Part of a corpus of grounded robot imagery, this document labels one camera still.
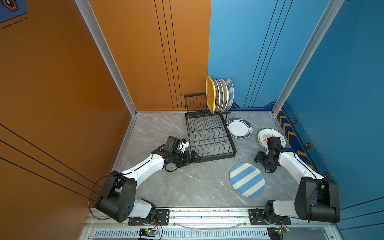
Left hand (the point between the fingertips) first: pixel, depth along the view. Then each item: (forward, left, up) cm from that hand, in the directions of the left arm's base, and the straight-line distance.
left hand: (195, 160), depth 83 cm
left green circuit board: (-33, +23, -11) cm, 41 cm away
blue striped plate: (-7, -30, -9) cm, 32 cm away
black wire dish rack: (+21, -9, -7) cm, 24 cm away
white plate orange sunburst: (+23, -47, -8) cm, 53 cm away
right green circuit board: (-31, -41, -9) cm, 52 cm away
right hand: (+2, -37, -5) cm, 38 cm away
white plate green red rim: (+30, -31, -8) cm, 44 cm away
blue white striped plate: (+30, -20, +23) cm, 43 cm away
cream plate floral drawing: (+29, -16, +24) cm, 41 cm away
